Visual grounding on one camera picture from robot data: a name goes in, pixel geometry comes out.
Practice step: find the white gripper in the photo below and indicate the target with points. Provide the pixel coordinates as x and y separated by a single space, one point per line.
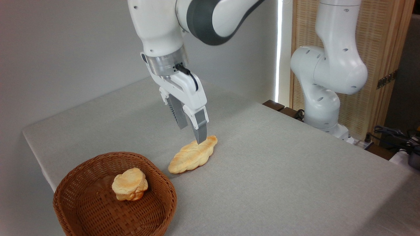
183 90

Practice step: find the long braided bread loaf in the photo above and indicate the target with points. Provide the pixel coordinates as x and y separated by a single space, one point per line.
190 156

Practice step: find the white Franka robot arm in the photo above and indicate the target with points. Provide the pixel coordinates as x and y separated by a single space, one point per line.
328 72

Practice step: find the round bread bun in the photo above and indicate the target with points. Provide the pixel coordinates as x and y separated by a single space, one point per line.
129 184

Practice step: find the brown wicker basket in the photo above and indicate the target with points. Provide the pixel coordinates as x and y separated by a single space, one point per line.
85 209

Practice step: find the dark brown wooden ledge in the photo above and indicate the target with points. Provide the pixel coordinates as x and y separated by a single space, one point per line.
274 105

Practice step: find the grey tablecloth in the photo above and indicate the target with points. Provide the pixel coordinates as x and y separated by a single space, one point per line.
279 180

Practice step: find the white power strip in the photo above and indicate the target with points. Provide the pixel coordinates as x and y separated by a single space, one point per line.
362 144

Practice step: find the dark metal screen hinge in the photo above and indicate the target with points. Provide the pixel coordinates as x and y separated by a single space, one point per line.
387 79

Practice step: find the bamboo folding screen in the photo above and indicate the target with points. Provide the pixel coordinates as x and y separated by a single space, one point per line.
377 32

